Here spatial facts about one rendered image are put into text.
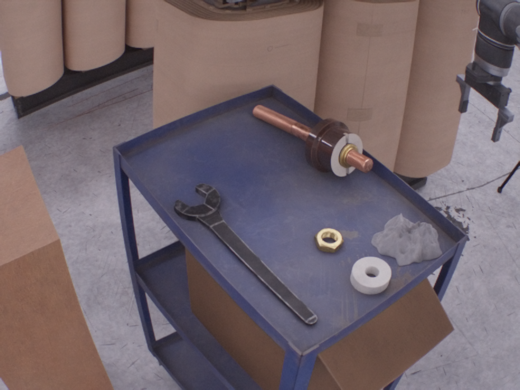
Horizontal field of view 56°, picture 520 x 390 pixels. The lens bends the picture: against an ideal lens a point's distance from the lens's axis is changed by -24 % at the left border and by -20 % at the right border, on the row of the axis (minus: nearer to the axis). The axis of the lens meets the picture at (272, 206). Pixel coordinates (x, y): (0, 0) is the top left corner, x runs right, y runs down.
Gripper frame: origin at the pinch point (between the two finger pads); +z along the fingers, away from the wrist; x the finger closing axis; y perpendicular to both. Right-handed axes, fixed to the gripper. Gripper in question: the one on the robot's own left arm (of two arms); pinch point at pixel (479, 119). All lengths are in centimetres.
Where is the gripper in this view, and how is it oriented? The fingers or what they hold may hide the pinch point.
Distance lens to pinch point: 143.7
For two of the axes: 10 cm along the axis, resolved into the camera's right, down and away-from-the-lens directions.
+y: 8.6, -3.0, 4.2
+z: -0.6, 7.4, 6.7
